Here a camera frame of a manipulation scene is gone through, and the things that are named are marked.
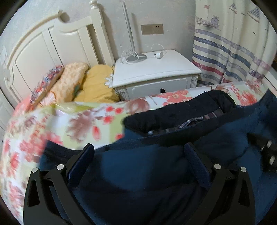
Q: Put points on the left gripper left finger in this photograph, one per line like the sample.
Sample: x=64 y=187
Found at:
x=48 y=198

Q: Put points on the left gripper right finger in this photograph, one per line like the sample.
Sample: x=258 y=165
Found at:
x=229 y=198

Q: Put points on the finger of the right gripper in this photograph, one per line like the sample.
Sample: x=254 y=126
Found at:
x=267 y=150

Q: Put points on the blue quilted puffer jacket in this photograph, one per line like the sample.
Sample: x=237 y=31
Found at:
x=145 y=177

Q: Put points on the floral bed sheet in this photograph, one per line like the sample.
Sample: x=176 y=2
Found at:
x=73 y=125

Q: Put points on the striped sailboat curtain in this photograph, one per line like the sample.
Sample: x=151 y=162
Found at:
x=233 y=42

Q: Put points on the yellow pillow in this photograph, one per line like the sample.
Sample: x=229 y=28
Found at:
x=97 y=86

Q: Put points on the white bedside table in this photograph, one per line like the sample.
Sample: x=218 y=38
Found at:
x=172 y=72

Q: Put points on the colourful patterned pillow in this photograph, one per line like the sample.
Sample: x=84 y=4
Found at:
x=45 y=84

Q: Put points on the orange textured pillow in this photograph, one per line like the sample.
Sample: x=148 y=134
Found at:
x=69 y=83

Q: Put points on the white wooden headboard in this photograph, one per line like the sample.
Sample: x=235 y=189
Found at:
x=50 y=43

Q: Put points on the grey desk lamp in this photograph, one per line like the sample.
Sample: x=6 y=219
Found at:
x=132 y=56

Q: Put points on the white charger with cable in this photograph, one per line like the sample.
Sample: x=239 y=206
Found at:
x=158 y=54

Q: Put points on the wall socket panel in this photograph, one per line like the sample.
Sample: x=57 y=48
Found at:
x=152 y=29

